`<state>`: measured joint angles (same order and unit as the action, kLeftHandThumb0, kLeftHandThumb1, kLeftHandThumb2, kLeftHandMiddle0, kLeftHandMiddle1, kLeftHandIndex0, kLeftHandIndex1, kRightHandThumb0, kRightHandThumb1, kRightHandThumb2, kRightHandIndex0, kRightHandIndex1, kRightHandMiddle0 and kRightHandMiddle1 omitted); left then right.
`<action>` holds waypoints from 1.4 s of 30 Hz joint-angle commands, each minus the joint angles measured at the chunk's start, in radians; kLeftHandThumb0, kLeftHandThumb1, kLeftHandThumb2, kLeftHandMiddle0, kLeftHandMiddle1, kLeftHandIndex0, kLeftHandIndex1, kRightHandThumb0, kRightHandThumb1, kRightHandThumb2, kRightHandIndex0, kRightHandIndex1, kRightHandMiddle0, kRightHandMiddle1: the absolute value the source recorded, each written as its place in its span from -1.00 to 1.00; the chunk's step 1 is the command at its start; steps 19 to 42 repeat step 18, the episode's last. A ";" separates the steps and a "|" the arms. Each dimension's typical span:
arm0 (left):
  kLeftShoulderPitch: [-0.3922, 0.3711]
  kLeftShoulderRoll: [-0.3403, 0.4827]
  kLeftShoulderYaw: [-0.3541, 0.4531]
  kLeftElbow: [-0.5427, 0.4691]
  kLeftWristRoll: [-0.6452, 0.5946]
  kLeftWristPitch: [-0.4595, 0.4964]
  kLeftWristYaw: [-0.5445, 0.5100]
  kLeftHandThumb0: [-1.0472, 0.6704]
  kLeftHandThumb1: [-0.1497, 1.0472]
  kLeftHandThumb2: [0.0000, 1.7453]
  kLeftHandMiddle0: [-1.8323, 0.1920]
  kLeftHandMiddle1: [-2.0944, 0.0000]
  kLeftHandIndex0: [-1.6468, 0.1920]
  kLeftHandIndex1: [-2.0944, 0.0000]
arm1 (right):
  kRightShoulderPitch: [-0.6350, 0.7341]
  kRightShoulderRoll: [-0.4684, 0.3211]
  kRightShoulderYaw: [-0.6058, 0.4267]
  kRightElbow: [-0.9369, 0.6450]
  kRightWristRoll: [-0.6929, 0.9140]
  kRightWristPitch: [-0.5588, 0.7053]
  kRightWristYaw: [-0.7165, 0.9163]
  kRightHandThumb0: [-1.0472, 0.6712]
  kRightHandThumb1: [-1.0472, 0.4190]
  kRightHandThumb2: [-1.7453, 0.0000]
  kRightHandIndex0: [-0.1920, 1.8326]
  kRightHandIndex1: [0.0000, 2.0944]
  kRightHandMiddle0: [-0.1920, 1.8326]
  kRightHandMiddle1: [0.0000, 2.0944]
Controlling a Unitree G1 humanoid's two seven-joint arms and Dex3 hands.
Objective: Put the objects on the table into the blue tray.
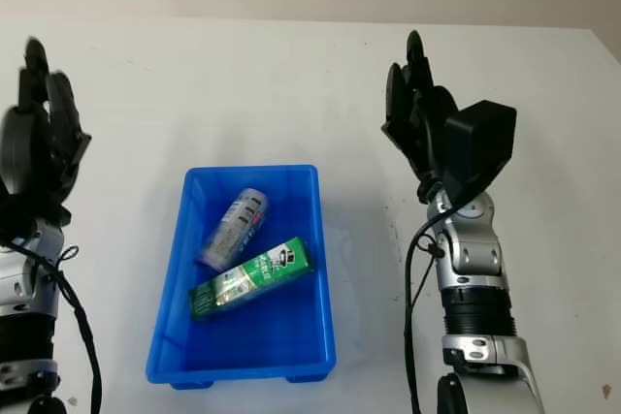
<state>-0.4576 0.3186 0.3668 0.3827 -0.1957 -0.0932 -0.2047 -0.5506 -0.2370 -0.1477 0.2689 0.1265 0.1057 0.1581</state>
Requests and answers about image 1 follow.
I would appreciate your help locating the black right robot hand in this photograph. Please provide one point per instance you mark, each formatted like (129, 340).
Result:
(432, 113)

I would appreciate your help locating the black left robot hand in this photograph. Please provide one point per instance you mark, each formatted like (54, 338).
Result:
(24, 142)

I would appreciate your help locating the green toothpaste box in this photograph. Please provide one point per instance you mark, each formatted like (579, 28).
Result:
(252, 278)

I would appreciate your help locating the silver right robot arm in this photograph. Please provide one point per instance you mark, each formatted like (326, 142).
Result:
(478, 297)

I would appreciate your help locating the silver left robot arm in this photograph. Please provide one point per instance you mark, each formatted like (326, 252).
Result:
(24, 297)

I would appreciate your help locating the blue plastic tray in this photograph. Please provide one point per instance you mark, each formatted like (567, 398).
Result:
(271, 341)

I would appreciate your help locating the small brown scrap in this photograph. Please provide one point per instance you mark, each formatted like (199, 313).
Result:
(606, 391)

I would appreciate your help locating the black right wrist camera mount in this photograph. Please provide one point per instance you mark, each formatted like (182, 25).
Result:
(480, 147)

